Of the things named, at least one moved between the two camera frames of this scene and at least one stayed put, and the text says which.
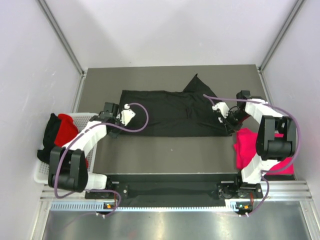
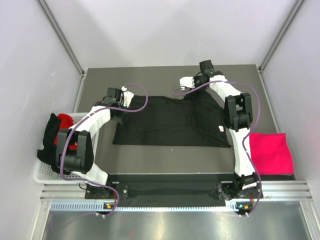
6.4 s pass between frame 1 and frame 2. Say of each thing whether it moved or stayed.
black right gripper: moved
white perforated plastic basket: stayed
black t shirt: moved
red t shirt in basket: stayed
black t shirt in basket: stayed
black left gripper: moved
